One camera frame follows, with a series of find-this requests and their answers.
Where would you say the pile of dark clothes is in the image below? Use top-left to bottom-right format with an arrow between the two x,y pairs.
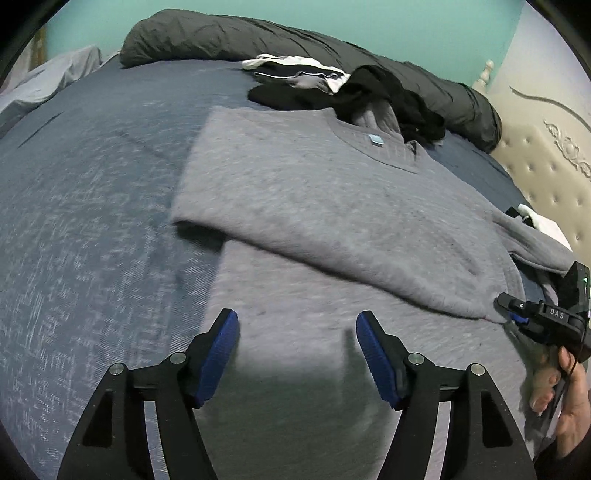
248,65 -> 447,145

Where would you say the thin black cable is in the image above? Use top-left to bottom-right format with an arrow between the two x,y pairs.
540,346 -> 579,431

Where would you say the grey knit sweater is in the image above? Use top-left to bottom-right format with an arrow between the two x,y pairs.
171,105 -> 575,480

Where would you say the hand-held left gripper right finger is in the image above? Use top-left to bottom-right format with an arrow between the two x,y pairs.
355,310 -> 539,480

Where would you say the white folded garment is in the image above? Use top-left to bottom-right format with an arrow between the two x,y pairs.
517,203 -> 574,253

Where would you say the bed with blue sheet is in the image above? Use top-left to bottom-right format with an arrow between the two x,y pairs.
0,55 -> 555,480

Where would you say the grey quilted garment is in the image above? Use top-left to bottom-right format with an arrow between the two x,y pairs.
350,98 -> 417,140

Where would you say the dark grey rolled duvet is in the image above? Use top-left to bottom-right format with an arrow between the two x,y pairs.
120,9 -> 503,154

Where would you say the beige tufted headboard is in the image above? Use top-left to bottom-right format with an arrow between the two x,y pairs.
471,60 -> 591,260

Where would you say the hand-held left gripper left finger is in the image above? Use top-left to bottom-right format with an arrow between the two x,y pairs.
56,308 -> 240,480

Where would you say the black white striped garment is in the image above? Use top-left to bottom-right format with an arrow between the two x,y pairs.
242,54 -> 352,94

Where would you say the lavender crumpled sheet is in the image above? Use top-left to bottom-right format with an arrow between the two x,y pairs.
0,45 -> 103,136

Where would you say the person's right hand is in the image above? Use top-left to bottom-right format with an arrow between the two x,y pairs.
529,346 -> 591,462

